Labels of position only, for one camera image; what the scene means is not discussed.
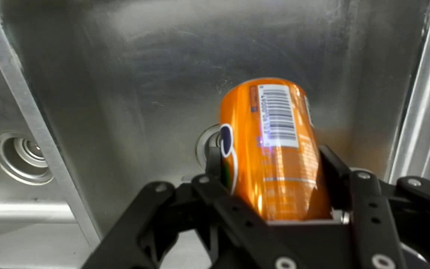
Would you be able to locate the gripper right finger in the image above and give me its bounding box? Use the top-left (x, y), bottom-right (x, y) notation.
top-left (319, 145), bottom-right (430, 269)

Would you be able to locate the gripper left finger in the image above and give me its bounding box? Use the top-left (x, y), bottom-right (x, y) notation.
top-left (81, 135), bottom-right (300, 269)

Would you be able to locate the orange soda can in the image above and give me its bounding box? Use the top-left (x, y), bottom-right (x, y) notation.
top-left (220, 78), bottom-right (333, 222)

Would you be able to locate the stainless steel sink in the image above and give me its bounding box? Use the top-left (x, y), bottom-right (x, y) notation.
top-left (0, 0), bottom-right (430, 249)
top-left (0, 22), bottom-right (92, 258)

